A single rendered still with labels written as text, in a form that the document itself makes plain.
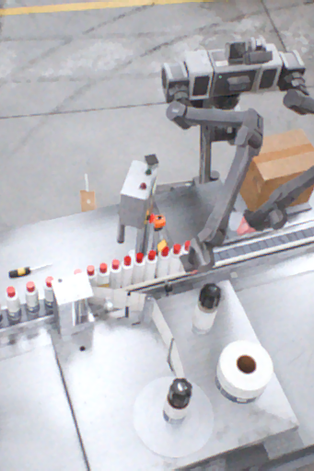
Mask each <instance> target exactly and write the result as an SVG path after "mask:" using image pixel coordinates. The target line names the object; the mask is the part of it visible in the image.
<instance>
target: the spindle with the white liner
mask: <svg viewBox="0 0 314 471"><path fill-rule="evenodd" d="M220 299H221V288H220V287H219V286H217V285H216V283H207V284H205V285H204V287H203V288H202V289H201V291H200V296H199V299H198V302H197V305H196V308H195V313H194V316H193V318H192V321H191V328H192V329H193V331H194V332H196V333H197V334H200V335H204V334H207V333H209V332H210V331H211V330H212V328H213V324H214V320H215V315H216V312H217V308H218V304H219V302H220Z"/></svg>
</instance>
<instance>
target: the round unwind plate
mask: <svg viewBox="0 0 314 471"><path fill-rule="evenodd" d="M175 378H177V376H165V377H161V378H158V379H156V380H153V382H151V383H150V384H148V385H147V386H145V387H144V388H143V390H142V391H141V393H140V395H139V396H137V398H136V400H135V402H134V410H133V421H134V428H135V431H136V433H137V436H138V438H139V439H141V441H142V442H143V443H144V444H145V446H146V447H147V448H148V449H149V450H151V451H152V452H155V453H157V454H160V456H163V457H167V458H183V457H187V456H190V455H192V454H193V453H196V452H198V451H199V450H200V449H202V448H203V447H204V445H205V443H206V442H207V440H208V439H209V437H211V435H212V431H213V428H214V423H215V416H214V410H213V409H212V406H211V404H210V401H209V399H208V397H207V395H206V394H205V392H204V391H203V389H202V388H200V387H199V386H198V385H196V384H194V383H193V382H191V381H188V382H190V383H192V397H191V403H190V405H189V408H188V411H187V415H186V419H185V421H184V422H182V424H181V425H180V426H179V427H177V428H172V427H170V426H167V425H166V423H165V422H164V421H163V419H162V410H163V407H164V404H165V399H166V395H167V392H168V390H169V385H172V384H173V380H174V379H175Z"/></svg>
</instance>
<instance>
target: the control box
mask: <svg viewBox="0 0 314 471"><path fill-rule="evenodd" d="M150 169H151V172H152V173H151V175H150V177H147V176H146V174H145V170H146V164H145V163H143V162H139V161H135V160H134V161H133V162H132V164H131V166H130V169H129V172H128V174H127V178H126V180H125V182H124V184H123V187H122V191H121V202H120V220H119V223H120V224H124V225H128V226H131V227H136V228H139V229H142V228H144V227H145V223H146V217H147V215H148V214H149V211H150V208H151V205H152V202H153V201H154V200H155V197H156V193H155V196H153V199H152V201H151V203H150V199H151V198H150V197H151V188H152V185H153V183H155V180H156V177H157V172H158V168H157V167H155V166H151V168H150ZM143 182H144V183H145V184H146V190H141V189H140V185H141V183H143ZM149 203H150V206H149Z"/></svg>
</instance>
